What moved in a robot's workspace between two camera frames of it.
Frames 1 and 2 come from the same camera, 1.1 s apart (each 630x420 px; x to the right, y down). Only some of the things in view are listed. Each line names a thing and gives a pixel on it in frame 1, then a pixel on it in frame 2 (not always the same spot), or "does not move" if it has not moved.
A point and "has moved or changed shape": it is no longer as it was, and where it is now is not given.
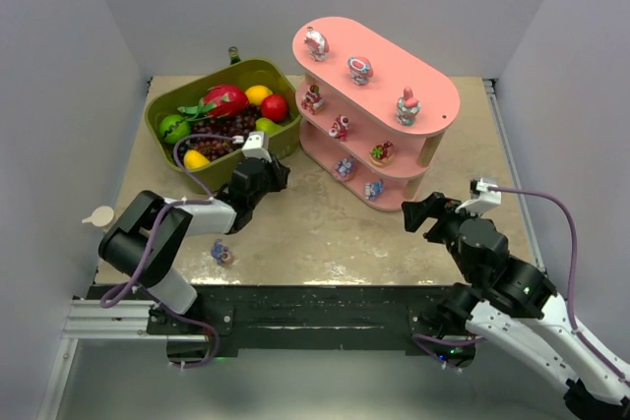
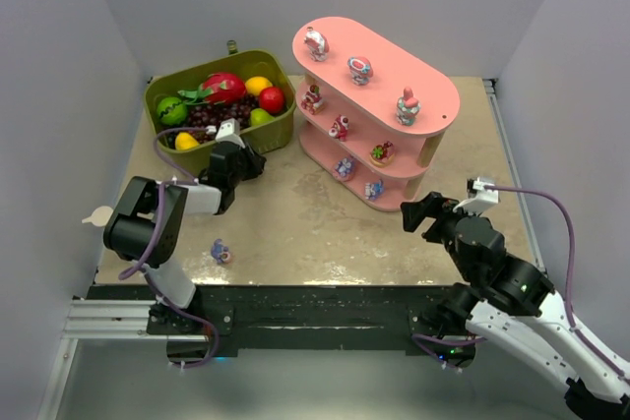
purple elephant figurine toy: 220,252 does not move
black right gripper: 437,216 does not move
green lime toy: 173,129 to 171,110
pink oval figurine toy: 360,69 does not move
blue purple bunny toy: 373,191 does not move
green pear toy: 268,126 to 259,116
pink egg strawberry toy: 382,155 does not move
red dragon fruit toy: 219,100 to 218,88
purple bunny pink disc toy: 345,169 does not move
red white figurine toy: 340,128 does not move
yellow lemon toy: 194,159 to 185,141
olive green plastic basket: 208,116 has moved or changed shape
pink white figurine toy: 317,44 does not move
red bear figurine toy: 312,101 does not move
